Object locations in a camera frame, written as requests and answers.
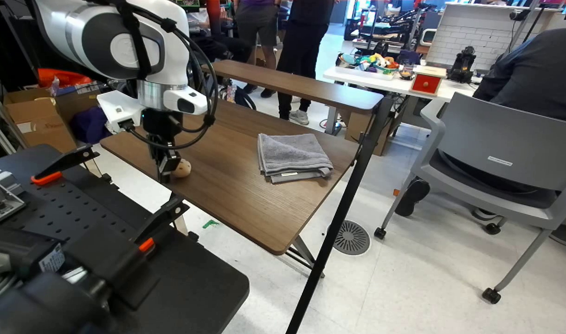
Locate colourful toy pile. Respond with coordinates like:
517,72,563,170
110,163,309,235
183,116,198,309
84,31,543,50
341,52,402,74

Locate cardboard box under white table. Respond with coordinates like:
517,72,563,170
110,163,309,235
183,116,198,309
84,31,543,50
344,109,400,155

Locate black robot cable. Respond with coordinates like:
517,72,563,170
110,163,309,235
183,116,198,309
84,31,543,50
112,0,222,152

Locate large open cardboard box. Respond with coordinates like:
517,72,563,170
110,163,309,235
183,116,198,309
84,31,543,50
3,89,81,155

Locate small black orange clamp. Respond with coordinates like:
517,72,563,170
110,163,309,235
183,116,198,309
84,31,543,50
29,144,103,189

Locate orange bag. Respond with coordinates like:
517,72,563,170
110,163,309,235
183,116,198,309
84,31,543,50
36,66,96,89

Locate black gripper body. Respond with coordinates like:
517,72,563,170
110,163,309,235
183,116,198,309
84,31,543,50
140,109,186,155

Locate purple cloth bag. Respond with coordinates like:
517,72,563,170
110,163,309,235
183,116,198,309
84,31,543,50
68,105,112,144

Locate black table leg frame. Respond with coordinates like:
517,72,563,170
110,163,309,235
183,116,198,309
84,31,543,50
281,233,318,274

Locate standing person black trousers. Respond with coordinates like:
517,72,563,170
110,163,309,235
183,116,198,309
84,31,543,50
276,0,335,126

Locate seated person in grey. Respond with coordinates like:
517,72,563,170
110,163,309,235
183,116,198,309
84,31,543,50
394,24,566,219

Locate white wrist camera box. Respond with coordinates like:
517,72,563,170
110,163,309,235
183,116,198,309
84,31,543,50
96,89,144,135

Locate large black orange clamp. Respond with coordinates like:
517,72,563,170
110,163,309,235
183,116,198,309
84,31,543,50
77,194,192,298

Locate white perforated board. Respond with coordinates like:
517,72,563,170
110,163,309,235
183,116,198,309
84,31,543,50
426,1,563,72

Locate black tripod pole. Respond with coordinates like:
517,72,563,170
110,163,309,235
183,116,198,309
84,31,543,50
287,91,400,334

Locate round metal floor drain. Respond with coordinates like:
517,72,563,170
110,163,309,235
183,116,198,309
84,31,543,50
333,219,372,256

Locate red box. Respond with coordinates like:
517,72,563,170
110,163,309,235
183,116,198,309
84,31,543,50
411,72,444,96

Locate black tabletop device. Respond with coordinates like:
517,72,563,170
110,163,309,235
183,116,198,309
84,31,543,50
448,44,480,85

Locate grey towel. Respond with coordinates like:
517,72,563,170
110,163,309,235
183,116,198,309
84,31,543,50
257,131,337,185

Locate grey rolling chair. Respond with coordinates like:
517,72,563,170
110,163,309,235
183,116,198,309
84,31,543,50
374,91,566,306

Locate black perforated platform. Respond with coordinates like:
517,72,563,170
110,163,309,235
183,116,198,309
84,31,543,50
0,144,251,334

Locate white table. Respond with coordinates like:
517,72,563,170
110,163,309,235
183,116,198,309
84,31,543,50
324,63,480,100

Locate printed card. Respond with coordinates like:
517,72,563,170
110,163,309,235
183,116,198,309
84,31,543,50
0,181,29,224

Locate narrow brown wooden table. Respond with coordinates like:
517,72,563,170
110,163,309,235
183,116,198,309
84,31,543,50
212,57,385,113

